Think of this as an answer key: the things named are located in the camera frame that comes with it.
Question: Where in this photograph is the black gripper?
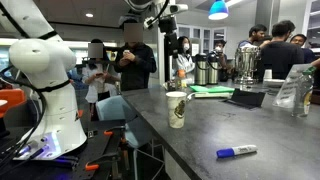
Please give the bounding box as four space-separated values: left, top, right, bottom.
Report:
158 15 180 58

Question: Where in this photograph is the blue capped white marker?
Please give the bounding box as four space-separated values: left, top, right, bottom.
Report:
215 144 259 159

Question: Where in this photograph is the printed paper coffee cup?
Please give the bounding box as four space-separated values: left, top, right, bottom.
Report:
165 91 188 130

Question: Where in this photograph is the silver coffee urn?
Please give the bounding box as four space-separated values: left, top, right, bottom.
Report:
234 44 262 85

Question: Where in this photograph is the white paper cup stack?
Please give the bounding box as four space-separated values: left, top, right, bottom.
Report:
263 68 274 81

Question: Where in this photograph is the masked woman in white coat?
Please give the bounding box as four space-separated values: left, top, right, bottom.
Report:
172 35 196 84

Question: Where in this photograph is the white glass door cabinet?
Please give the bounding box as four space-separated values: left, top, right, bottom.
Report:
176 23 228 55

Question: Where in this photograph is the orange capped bottle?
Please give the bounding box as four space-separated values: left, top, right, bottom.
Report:
174 69 188 92

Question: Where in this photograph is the steel thermos carafe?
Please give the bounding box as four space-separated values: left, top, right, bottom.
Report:
194 53 209 86
207 52 221 85

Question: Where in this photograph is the person in black hoodie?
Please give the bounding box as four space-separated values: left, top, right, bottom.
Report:
114 20 158 92

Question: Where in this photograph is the masked person in dark top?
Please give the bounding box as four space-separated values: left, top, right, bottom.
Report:
213 39 230 83

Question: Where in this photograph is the blue pendant lamp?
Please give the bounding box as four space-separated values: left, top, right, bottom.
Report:
208 0 230 21

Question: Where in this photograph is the green folder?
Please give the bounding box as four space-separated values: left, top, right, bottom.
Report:
189 84 236 94

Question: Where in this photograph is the man in blue shirt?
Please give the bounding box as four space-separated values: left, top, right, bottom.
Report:
237 23 268 48

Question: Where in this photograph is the long haired woman with phone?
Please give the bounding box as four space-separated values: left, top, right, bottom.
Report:
81 38 121 104

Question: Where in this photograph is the black tablet case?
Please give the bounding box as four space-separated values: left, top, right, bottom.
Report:
223 88 267 110

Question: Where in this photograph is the man in black shirt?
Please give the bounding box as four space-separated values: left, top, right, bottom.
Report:
258 20 305 81

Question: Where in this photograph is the white plate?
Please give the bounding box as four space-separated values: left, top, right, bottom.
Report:
263 78 286 89

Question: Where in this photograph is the clear plastic sign holder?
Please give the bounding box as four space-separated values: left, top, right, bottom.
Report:
272 63 313 109

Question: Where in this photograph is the black perforated robot table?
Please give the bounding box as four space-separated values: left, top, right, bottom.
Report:
0 119 127 180

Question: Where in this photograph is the man with glasses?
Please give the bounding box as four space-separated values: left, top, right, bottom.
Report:
289 33 316 64

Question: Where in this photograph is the green capped clear plastic bottle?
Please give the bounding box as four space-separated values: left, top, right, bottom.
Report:
291 66 316 118

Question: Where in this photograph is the orange chair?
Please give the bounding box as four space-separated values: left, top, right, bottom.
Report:
0 88 27 118

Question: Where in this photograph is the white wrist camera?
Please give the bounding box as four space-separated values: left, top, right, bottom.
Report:
169 3 189 15

